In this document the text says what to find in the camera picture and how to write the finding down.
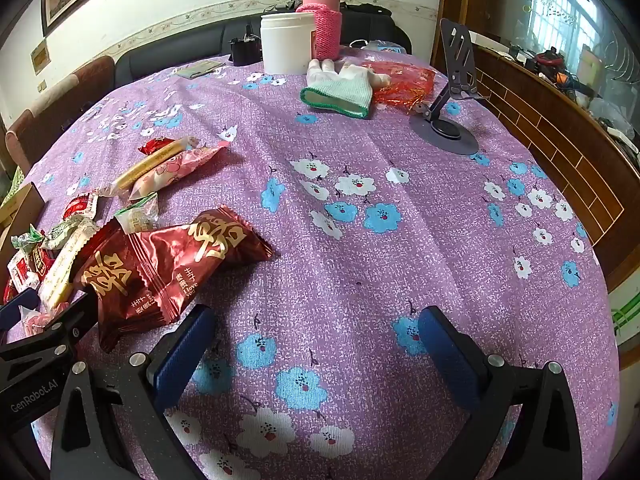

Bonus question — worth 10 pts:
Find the yellow cracker packet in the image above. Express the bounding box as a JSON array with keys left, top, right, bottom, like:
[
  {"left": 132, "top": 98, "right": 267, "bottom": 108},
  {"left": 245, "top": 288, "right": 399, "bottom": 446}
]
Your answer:
[{"left": 39, "top": 219, "right": 99, "bottom": 313}]

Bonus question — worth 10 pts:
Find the large dark red snack bag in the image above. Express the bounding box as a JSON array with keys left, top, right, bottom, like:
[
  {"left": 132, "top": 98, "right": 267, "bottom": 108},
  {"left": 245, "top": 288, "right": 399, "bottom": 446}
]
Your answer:
[{"left": 70, "top": 206, "right": 273, "bottom": 352}]

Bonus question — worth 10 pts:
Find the red white snack packet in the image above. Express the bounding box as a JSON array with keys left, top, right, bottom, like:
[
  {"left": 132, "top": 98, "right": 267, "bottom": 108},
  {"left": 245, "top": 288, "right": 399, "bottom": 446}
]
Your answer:
[{"left": 62, "top": 192, "right": 99, "bottom": 221}]

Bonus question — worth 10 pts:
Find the green white snack packet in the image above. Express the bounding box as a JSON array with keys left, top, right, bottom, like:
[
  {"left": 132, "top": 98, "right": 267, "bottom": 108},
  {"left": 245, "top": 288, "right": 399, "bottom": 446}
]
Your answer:
[{"left": 115, "top": 192, "right": 158, "bottom": 234}]

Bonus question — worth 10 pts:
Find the long yellow biscuit packet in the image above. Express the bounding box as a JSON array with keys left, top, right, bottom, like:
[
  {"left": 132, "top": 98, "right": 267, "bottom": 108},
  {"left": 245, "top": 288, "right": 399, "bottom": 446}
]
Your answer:
[{"left": 94, "top": 136, "right": 200, "bottom": 197}]

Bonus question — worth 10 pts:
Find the small red candy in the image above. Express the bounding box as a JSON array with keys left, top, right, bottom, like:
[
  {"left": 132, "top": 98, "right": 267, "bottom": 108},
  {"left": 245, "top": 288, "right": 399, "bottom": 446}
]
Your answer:
[{"left": 138, "top": 136, "right": 175, "bottom": 156}]

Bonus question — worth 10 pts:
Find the pink snack packet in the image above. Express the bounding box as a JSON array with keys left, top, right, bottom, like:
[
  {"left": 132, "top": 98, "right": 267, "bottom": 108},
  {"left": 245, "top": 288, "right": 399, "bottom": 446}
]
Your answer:
[{"left": 129, "top": 141, "right": 230, "bottom": 202}]

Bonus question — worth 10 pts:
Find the red peanut snack packet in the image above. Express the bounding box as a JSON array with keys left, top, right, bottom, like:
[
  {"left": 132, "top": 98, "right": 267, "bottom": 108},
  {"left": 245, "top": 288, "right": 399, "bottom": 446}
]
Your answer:
[{"left": 3, "top": 245, "right": 55, "bottom": 302}]

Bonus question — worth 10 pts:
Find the green candy packet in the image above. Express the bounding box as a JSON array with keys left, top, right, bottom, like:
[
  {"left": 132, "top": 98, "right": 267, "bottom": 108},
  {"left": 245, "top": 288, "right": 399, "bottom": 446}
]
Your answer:
[{"left": 11, "top": 214, "right": 98, "bottom": 255}]

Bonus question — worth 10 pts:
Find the cardboard box tray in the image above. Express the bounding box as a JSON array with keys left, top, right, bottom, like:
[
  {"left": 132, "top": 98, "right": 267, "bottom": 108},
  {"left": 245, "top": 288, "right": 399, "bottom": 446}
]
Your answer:
[{"left": 0, "top": 183, "right": 44, "bottom": 290}]

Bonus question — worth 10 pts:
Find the brown armchair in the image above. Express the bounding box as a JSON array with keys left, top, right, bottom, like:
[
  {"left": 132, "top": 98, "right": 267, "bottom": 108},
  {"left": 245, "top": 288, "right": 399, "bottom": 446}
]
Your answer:
[{"left": 4, "top": 55, "right": 115, "bottom": 174}]

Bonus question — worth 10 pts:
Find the purple floral tablecloth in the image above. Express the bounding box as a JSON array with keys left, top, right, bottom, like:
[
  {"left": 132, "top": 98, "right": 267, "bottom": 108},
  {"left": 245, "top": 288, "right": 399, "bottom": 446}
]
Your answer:
[{"left": 26, "top": 65, "right": 620, "bottom": 479}]

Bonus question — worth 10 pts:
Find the booklet on table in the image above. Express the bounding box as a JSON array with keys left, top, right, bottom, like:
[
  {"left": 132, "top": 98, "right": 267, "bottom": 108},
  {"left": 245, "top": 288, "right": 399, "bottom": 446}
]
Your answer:
[{"left": 172, "top": 60, "right": 224, "bottom": 79}]

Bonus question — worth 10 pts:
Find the black small box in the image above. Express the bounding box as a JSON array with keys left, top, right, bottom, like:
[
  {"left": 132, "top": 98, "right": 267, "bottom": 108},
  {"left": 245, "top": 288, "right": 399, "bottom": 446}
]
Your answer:
[{"left": 230, "top": 23, "right": 262, "bottom": 66}]

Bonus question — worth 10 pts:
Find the black phone stand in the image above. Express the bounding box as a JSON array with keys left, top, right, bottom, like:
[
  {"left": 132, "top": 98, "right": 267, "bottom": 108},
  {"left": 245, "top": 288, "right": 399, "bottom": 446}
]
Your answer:
[{"left": 409, "top": 18, "right": 483, "bottom": 156}]

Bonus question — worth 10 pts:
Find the white plastic jar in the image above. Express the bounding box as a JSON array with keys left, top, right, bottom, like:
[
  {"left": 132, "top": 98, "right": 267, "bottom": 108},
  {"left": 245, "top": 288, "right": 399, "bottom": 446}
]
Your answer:
[{"left": 260, "top": 12, "right": 316, "bottom": 75}]

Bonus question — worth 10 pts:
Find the white and green glove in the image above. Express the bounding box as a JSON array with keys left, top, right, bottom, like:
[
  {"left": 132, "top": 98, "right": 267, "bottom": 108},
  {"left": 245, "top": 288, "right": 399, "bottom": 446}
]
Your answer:
[{"left": 299, "top": 58, "right": 390, "bottom": 119}]

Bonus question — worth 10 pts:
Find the pink sleeved glass bottle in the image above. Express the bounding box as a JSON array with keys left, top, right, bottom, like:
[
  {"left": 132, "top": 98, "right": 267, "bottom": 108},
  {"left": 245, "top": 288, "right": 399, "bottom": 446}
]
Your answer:
[{"left": 296, "top": 0, "right": 342, "bottom": 61}]

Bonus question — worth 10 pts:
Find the black sofa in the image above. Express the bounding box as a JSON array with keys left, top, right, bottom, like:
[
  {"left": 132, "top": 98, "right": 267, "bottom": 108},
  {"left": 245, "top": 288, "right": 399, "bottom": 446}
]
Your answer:
[{"left": 114, "top": 3, "right": 412, "bottom": 88}]

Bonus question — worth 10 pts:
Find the wooden cabinet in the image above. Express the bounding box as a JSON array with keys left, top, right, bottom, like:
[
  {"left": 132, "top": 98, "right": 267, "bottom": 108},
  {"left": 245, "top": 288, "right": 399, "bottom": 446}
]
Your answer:
[{"left": 432, "top": 0, "right": 640, "bottom": 291}]

